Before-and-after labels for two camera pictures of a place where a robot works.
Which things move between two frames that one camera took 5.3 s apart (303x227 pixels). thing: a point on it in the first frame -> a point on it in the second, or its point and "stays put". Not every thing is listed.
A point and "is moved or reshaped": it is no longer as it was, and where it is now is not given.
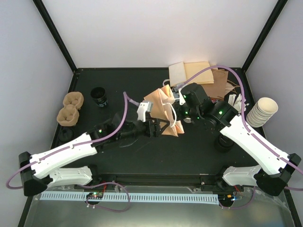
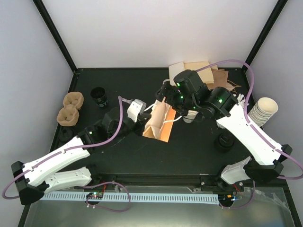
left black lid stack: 66,135 stays put
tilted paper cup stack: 261,112 stays put
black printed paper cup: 99,95 stays put
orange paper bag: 163,112 is moved or reshaped
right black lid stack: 223,144 stays put
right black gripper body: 193,113 -> 180,103
